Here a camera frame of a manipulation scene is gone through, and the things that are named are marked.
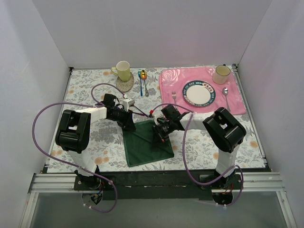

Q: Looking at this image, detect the dark green cloth napkin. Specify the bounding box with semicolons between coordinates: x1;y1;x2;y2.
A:
123;120;174;167

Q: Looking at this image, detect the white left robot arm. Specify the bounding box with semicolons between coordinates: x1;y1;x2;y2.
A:
55;94;136;190

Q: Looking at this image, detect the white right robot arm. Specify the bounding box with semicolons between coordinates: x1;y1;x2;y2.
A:
152;103;247;189

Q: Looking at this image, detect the silver fork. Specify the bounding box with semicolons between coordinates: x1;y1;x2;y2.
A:
171;91;177;104

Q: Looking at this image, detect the speckled round coaster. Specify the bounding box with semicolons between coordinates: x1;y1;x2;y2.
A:
116;73;134;93

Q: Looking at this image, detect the pink rose placemat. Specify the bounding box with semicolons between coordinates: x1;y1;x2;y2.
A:
159;67;246;115

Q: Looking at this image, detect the white plate blue rim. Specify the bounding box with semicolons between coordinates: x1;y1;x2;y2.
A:
182;80;216;107

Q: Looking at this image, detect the gold rainbow spoon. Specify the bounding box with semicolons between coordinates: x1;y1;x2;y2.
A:
141;70;149;97

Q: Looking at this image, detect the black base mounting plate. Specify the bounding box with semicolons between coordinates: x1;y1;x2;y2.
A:
73;170;220;200

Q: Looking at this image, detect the yellow-green mug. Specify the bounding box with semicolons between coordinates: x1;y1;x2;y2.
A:
111;61;131;82

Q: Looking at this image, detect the silver spoon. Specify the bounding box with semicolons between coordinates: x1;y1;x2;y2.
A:
222;87;230;112

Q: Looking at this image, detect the cream enamel mug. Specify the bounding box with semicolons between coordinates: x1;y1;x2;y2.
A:
212;65;231;85

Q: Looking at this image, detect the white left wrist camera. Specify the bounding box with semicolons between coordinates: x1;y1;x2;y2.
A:
122;98;135;112

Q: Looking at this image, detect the blue handled spoon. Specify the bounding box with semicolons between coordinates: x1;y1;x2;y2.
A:
138;69;143;96

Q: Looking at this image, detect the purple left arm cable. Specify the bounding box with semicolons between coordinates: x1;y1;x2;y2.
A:
32;83;119;213

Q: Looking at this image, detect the aluminium frame rail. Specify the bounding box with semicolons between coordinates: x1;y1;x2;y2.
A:
28;172;285;193

